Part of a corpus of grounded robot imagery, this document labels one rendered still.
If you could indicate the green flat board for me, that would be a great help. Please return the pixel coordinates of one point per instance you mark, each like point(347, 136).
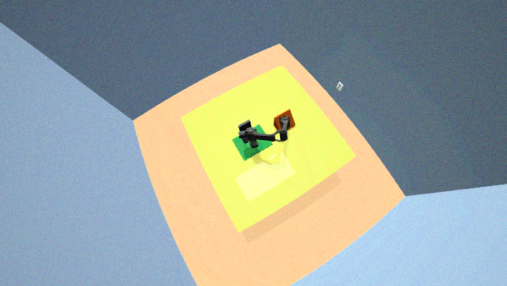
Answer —
point(245, 150)

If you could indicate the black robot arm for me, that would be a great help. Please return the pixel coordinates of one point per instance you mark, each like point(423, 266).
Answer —
point(252, 135)

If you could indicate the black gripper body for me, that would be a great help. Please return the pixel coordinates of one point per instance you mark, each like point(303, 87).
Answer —
point(254, 143)

